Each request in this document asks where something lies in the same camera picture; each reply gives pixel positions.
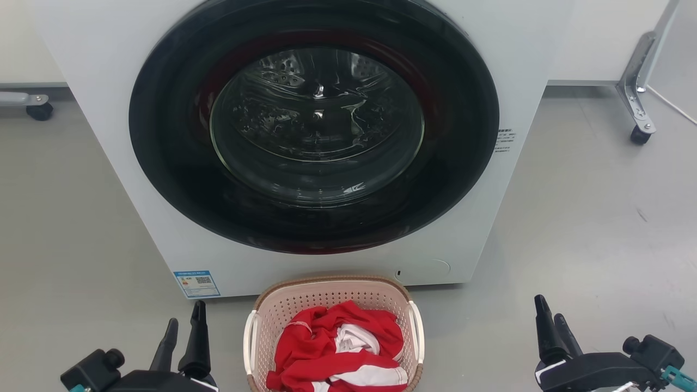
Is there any round white filter cover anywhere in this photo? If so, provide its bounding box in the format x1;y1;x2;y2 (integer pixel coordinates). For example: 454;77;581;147
394;259;451;284

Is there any long grey metal caster leg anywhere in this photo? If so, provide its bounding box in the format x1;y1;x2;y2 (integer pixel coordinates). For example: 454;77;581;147
616;31;658;134

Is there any red garment with white stripes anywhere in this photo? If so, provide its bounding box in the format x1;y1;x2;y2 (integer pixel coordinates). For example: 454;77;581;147
266;301;409;392

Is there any white front-load washing machine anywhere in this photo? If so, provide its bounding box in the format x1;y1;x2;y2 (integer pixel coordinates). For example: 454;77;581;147
33;0;573;299

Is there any thin white floor cable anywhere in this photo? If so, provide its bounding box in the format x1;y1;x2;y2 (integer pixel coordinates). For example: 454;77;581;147
645;84;697;126

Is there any small printed text sticker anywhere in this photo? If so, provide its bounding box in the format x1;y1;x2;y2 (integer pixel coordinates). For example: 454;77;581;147
494;128;519;154

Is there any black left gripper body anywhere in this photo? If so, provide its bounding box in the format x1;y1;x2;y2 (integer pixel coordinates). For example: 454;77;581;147
106;371;219;392

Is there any beige perforated laundry basket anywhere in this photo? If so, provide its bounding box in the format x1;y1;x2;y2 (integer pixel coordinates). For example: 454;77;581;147
243;275;425;392

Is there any round black washer door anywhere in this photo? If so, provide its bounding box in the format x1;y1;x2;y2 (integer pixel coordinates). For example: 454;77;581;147
129;0;500;255

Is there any white partition panel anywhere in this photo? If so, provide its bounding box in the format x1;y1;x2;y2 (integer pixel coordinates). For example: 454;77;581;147
0;0;68;89
547;0;671;87

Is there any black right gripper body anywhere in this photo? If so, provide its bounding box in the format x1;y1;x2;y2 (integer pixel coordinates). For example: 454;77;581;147
535;353;655;392

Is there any blue energy label sticker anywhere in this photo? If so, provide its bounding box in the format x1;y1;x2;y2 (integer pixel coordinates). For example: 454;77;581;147
174;271;222;298

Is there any white crumpled garment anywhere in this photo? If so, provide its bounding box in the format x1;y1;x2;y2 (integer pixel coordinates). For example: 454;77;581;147
334;324;381;355

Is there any short grey metal caster leg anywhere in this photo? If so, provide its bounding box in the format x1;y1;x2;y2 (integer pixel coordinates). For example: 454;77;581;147
0;91;50;107

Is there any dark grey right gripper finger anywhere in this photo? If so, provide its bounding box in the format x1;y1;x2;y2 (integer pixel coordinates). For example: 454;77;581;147
554;314;584;358
534;295;567;365

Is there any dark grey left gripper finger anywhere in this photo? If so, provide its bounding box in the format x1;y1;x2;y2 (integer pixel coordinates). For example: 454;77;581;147
178;300;212;378
150;318;179;373

